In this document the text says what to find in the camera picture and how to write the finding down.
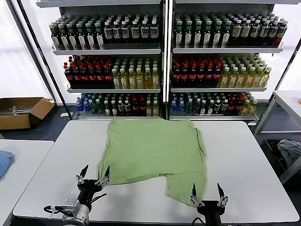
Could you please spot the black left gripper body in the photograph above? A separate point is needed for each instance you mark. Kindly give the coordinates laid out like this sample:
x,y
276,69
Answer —
x,y
87,188

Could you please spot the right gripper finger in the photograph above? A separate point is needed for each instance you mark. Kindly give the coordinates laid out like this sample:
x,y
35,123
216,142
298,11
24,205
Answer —
x,y
194,197
223,200

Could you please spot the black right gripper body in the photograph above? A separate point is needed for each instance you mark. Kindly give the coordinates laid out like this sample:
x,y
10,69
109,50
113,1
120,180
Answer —
x,y
211,209

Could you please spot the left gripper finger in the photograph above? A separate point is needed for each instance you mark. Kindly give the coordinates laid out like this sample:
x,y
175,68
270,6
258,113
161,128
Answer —
x,y
81,177
104,179

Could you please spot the light green polo shirt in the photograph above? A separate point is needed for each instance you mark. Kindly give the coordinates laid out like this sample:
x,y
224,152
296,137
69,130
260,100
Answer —
x,y
152,153

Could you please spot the grey-blue clothes pile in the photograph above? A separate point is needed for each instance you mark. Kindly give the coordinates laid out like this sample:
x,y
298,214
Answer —
x,y
290,150

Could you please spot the white side table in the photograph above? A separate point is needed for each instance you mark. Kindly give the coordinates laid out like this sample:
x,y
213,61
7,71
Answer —
x,y
26,153

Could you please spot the small white paper scrap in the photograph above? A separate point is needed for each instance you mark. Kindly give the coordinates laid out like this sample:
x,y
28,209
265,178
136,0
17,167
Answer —
x,y
64,114

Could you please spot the dark storage bin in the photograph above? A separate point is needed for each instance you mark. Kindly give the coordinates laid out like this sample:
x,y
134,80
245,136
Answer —
x,y
270,153

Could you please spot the small dark bottle white cap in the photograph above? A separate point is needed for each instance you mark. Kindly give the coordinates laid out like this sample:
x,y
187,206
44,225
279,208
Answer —
x,y
127,107
120,107
114,109
107,109
217,105
203,108
225,105
210,108

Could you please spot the blue drink bottle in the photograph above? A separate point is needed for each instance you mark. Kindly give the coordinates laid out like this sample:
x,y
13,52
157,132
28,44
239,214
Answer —
x,y
181,106
80,107
87,107
174,106

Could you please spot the dark green water bottle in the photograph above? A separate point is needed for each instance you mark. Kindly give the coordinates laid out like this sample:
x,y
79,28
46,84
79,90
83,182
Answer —
x,y
94,108
189,107
100,108
196,107

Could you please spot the small red-label cola bottle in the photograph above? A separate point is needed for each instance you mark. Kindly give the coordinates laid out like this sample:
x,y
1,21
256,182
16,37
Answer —
x,y
135,108
238,106
231,106
142,108

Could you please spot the folded blue cloth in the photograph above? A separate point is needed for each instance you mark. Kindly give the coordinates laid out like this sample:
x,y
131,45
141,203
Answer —
x,y
4,162

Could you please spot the small yellow tea bottle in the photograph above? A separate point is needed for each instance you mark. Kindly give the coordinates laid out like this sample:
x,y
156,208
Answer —
x,y
148,109
155,109
252,108
245,108

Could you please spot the open brown cardboard box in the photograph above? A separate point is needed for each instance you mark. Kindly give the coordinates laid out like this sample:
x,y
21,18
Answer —
x,y
14,122

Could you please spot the wrapped silver metal parts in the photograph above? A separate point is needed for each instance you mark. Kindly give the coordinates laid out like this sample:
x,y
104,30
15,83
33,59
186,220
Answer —
x,y
21,110

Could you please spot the yellow tea bottle green label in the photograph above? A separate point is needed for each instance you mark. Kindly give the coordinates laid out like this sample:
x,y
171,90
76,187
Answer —
x,y
156,81
124,81
148,81
241,78
224,78
249,78
232,78
265,78
140,81
258,78
116,81
132,81

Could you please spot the red-cap cola bottle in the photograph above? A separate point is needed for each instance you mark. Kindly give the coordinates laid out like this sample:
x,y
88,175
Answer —
x,y
100,78
77,78
185,76
193,76
69,78
84,78
209,76
176,76
216,76
201,76
92,78
108,78

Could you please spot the grey metal shelf unit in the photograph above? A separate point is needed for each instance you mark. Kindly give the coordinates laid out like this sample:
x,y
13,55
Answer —
x,y
223,50
105,51

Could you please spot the green-cap dark tea bottle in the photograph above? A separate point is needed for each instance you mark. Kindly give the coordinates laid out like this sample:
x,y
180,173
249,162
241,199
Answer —
x,y
64,40
198,37
217,37
56,40
72,40
178,37
207,37
188,37
91,40
100,40
81,40
226,37

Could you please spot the white-cap bottle blue label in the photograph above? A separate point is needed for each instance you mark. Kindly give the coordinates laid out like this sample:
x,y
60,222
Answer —
x,y
144,32
254,31
108,33
154,32
264,31
135,32
125,33
272,32
116,33

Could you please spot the dark bottle beige label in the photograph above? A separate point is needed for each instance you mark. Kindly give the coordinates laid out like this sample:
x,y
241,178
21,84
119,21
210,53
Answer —
x,y
236,31
245,31

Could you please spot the white-cap red tea bottle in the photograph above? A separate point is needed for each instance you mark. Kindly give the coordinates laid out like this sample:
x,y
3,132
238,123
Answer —
x,y
281,33

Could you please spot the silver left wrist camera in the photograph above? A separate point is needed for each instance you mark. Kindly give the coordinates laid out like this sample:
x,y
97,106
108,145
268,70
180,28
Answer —
x,y
69,206

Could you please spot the grey metal frame table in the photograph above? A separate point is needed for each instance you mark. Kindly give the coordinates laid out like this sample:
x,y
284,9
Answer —
x,y
289,96

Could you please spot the dark window frame post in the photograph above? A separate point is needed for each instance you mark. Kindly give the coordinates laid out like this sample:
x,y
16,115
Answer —
x,y
39,47

